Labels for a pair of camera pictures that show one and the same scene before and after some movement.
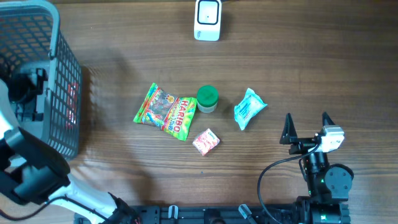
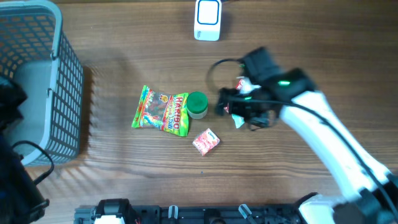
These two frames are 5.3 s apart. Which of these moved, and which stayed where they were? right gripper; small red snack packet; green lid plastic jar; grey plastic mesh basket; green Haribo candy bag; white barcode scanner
Moved: green Haribo candy bag; right gripper; green lid plastic jar
Stayed: grey plastic mesh basket; white barcode scanner; small red snack packet
